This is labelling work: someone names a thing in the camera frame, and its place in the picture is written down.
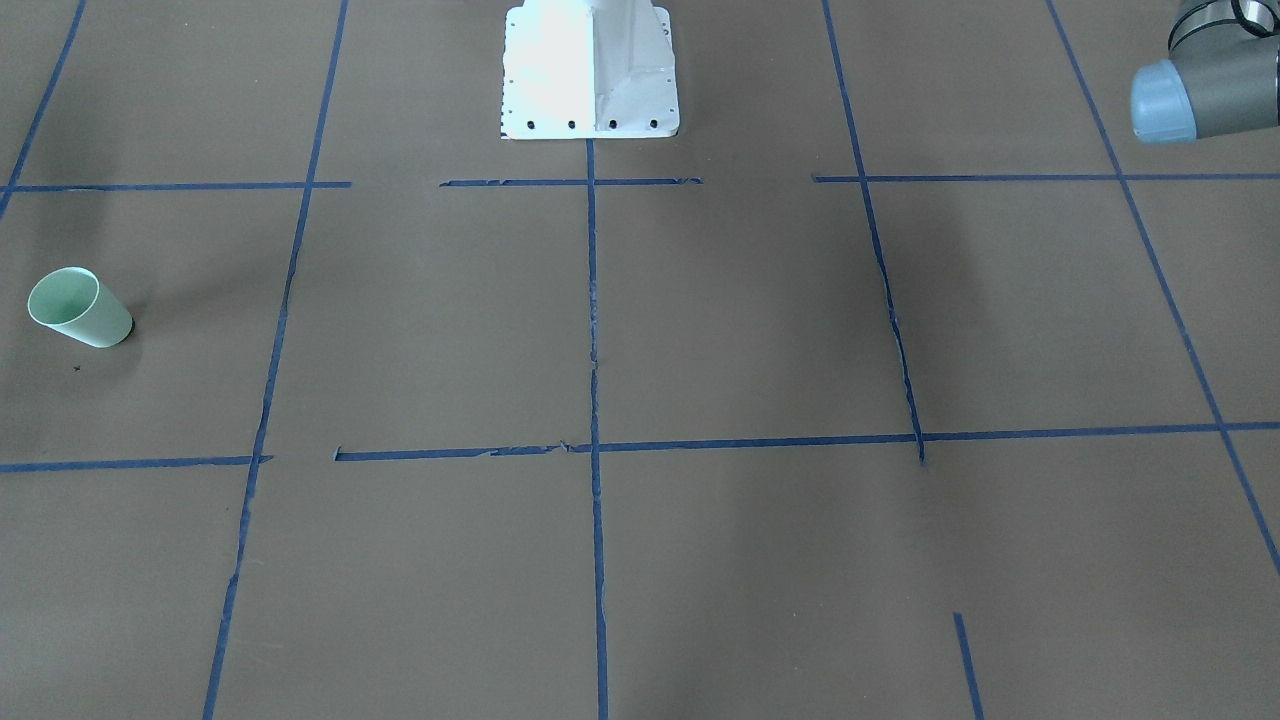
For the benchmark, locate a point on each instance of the green paper cup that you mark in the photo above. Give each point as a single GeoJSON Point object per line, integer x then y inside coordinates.
{"type": "Point", "coordinates": [74, 302]}

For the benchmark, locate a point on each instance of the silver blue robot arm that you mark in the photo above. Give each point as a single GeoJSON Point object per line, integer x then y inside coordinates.
{"type": "Point", "coordinates": [1219, 76]}

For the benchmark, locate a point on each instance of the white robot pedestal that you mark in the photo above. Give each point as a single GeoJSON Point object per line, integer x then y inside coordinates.
{"type": "Point", "coordinates": [588, 69]}

